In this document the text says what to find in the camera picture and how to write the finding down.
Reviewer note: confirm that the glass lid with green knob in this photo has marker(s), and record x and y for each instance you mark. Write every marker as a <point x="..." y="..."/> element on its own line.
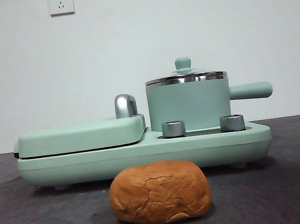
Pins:
<point x="183" y="64"/>

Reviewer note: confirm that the brown potato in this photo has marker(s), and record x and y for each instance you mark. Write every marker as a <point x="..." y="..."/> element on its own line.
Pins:
<point x="159" y="193"/>

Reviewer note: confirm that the silver control knob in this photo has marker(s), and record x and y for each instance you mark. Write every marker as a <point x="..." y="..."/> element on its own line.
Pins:
<point x="173" y="129"/>
<point x="232" y="123"/>

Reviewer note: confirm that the mint green breakfast machine base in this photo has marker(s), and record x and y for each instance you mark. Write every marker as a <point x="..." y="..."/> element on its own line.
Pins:
<point x="145" y="157"/>

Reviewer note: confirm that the white wall socket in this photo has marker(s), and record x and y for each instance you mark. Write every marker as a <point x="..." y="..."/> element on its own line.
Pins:
<point x="60" y="3"/>

